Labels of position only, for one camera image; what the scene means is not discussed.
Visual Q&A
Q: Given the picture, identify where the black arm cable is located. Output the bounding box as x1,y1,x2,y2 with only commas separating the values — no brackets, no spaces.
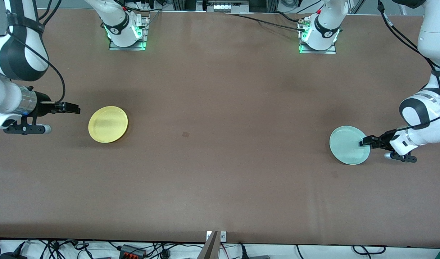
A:
376,0,440,132
6,0,67,105

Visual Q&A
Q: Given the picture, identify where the white power strip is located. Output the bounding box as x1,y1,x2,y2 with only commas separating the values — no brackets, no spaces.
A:
132,0,162,12

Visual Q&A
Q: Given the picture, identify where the aluminium strut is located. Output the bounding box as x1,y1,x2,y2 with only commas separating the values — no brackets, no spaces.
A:
349,0,366,15

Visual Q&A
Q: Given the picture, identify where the black orange power strip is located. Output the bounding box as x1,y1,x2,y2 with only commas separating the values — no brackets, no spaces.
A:
118,244,147,258

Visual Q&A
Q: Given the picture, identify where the yellow round plate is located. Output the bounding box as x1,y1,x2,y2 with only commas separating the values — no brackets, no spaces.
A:
88,106,129,144

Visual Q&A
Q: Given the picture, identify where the grey camera stand post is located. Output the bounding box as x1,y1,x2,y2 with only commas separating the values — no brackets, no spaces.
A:
198,231,220,259

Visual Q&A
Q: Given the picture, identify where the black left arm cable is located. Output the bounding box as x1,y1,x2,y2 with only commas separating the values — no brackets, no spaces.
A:
376,0,440,132

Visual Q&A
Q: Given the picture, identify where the pale green round plate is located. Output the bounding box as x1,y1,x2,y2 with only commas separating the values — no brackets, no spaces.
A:
329,126,371,165

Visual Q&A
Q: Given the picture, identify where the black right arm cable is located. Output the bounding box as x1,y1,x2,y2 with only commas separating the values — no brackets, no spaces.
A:
6,0,67,105

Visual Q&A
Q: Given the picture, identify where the thin black table cable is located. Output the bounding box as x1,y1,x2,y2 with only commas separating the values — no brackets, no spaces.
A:
229,13,307,31

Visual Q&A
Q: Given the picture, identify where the white terminal block device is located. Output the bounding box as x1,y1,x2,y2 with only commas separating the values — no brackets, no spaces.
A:
213,0,250,13

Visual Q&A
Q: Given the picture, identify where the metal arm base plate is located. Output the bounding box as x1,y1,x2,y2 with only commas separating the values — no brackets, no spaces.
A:
298,18,337,55
109,16,149,51

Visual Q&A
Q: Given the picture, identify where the dark aluminium frame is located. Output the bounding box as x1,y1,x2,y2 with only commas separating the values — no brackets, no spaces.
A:
172,0,197,10

